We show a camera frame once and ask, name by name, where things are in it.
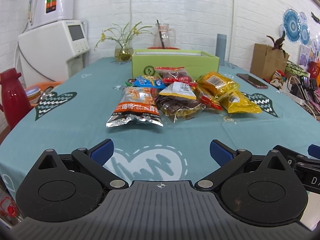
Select grey blue cylinder bottle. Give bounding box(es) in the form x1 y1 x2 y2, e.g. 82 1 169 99
215 34 227 66

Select brown yellow candy bag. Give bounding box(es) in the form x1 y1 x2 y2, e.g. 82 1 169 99
156 81 205 122

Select red yellow snack packet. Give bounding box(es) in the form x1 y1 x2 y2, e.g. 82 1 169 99
194 85 222 111

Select red dark snack packet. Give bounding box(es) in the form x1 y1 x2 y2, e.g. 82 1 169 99
155 67 196 87

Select large yellow snack bag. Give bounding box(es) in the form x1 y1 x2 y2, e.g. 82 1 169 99
196 72 240 102

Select white wall water purifier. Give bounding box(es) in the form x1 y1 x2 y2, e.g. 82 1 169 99
27 0 74 30

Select red thermos jug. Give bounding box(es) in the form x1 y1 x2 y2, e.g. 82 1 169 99
1 68 32 129

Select white water dispenser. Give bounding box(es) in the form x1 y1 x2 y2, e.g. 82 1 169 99
18 20 90 87

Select green cardboard box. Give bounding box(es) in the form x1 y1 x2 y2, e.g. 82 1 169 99
132 49 220 79

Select dark red potted plant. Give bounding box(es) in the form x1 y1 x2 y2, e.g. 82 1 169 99
267 31 286 57

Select smartphone in clear case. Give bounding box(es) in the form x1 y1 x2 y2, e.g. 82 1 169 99
236 73 268 89

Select glass vase with plant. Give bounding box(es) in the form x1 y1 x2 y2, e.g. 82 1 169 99
94 21 153 62

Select blue paper fan decoration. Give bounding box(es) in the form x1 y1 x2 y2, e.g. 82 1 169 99
283 9 301 42

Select brown cardboard box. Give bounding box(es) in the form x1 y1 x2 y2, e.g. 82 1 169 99
250 43 289 80

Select red plastic basket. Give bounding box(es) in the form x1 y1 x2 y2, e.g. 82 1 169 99
147 47 180 50

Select glass pitcher with straw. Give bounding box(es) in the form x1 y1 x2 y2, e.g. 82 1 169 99
153 20 176 48

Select silver orange chip bag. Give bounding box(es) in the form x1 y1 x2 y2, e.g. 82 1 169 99
106 87 163 128

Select blue cookie packet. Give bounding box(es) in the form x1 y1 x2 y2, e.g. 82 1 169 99
133 75 166 89

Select orange plastic basin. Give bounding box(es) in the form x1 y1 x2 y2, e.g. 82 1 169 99
25 81 62 107

